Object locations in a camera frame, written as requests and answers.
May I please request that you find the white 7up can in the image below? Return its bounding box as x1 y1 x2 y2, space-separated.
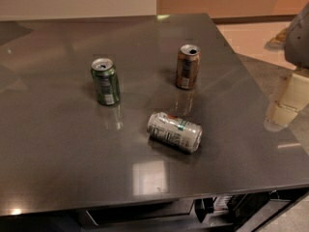
147 112 203 153

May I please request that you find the brown soda can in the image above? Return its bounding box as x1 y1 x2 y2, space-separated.
176 44 201 90

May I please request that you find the beige taped gripper finger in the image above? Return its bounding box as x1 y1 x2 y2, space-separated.
269 69 309 127

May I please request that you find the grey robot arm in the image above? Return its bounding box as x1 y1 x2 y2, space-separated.
267 3 309 127

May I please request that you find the black equipment under table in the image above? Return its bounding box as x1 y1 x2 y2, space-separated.
194 191 275 224

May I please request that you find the green soda can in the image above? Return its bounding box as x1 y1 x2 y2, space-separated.
91 58 120 105

